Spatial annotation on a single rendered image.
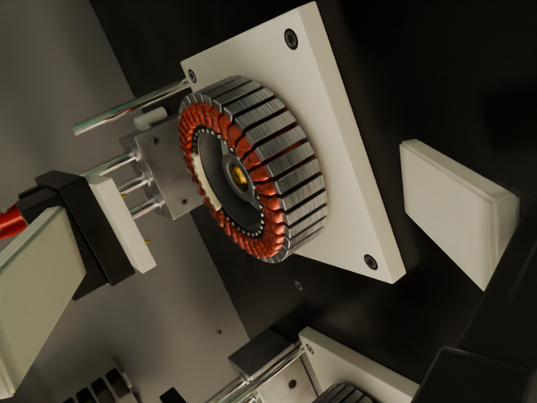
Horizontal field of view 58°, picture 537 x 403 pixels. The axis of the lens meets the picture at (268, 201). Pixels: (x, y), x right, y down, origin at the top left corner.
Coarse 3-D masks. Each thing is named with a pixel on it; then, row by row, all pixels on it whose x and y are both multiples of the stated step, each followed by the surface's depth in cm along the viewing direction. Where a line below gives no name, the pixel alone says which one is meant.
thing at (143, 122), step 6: (162, 108) 40; (168, 108) 40; (144, 114) 39; (150, 114) 39; (156, 114) 40; (162, 114) 40; (168, 114) 40; (138, 120) 39; (144, 120) 39; (150, 120) 39; (156, 120) 40; (162, 120) 40; (138, 126) 39; (144, 126) 39; (150, 126) 40
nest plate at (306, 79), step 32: (256, 32) 25; (288, 32) 23; (320, 32) 22; (192, 64) 33; (224, 64) 29; (256, 64) 27; (288, 64) 24; (320, 64) 23; (288, 96) 26; (320, 96) 23; (320, 128) 25; (352, 128) 24; (320, 160) 26; (352, 160) 24; (352, 192) 25; (352, 224) 27; (384, 224) 26; (320, 256) 31; (352, 256) 28; (384, 256) 26
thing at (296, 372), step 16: (272, 336) 50; (240, 352) 49; (256, 352) 48; (272, 352) 47; (288, 352) 47; (240, 368) 47; (256, 368) 46; (288, 368) 47; (272, 384) 46; (288, 384) 47; (304, 384) 48; (256, 400) 48; (272, 400) 47; (288, 400) 48; (304, 400) 49
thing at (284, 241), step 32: (192, 96) 27; (224, 96) 26; (256, 96) 25; (192, 128) 29; (224, 128) 25; (256, 128) 24; (288, 128) 26; (192, 160) 31; (224, 160) 30; (256, 160) 24; (288, 160) 24; (224, 192) 32; (256, 192) 28; (288, 192) 25; (320, 192) 26; (224, 224) 32; (256, 224) 30; (288, 224) 25; (320, 224) 27; (256, 256) 30
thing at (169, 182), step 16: (160, 128) 39; (176, 128) 40; (128, 144) 40; (144, 144) 38; (160, 144) 39; (176, 144) 40; (144, 160) 38; (160, 160) 39; (176, 160) 40; (144, 176) 40; (160, 176) 39; (176, 176) 40; (160, 192) 39; (176, 192) 40; (192, 192) 41; (160, 208) 41; (176, 208) 40; (192, 208) 41
